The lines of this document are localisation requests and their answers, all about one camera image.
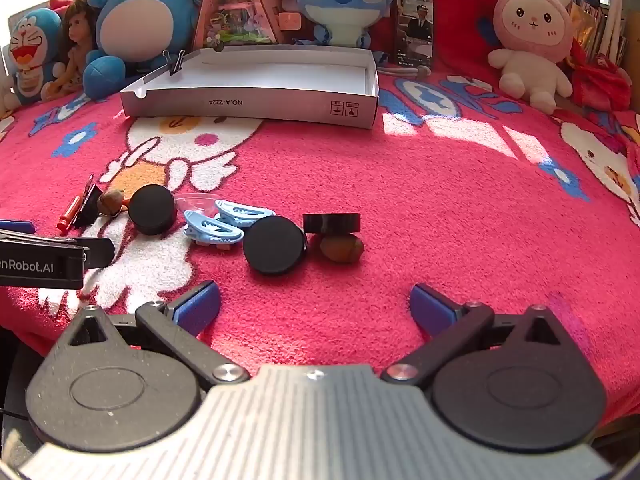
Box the pink bunny plush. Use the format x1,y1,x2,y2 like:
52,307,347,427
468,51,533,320
487,0,574,115

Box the blue robot cat plush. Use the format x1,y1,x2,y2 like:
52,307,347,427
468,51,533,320
9,8,66,106

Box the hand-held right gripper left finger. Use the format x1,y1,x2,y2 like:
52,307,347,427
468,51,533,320
65,280,252,386

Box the round blue mouse plush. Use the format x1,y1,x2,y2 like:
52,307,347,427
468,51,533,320
82,0,208,100

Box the black round lid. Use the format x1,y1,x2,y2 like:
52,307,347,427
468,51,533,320
128,184,177,235
302,213,362,235
243,215,307,276

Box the row of books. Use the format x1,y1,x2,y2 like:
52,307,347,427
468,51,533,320
470,0,631,66

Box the triangular miniature house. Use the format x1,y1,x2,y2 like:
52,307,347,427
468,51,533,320
192,0,286,51

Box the clear plastic dome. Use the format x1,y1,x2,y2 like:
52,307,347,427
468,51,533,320
175,192,218,221

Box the brown nut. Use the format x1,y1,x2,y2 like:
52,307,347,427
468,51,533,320
312,232,365,264
96,190,132,217

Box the crumpled red cloth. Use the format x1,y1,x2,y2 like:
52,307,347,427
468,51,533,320
567,40,633,111

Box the white cardboard box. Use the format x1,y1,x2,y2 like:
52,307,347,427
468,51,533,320
120,44,380,131

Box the blue plastic clip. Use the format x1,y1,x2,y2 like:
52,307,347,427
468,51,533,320
214,199,276,226
183,210,245,250

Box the brown-haired doll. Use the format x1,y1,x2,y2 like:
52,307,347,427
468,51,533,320
42,0,101,101

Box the red alligator clip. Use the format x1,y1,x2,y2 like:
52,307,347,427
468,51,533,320
56,195,83,235

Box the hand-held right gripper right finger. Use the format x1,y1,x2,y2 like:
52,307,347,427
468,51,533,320
381,284,581,386

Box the black binder clip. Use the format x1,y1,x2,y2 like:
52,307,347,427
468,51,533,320
72,174,103,228
162,50,187,77

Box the red printed blanket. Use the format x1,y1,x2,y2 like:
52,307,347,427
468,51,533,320
0,0,640,411

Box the black smartphone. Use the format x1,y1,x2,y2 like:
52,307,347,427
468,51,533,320
395,0,436,68

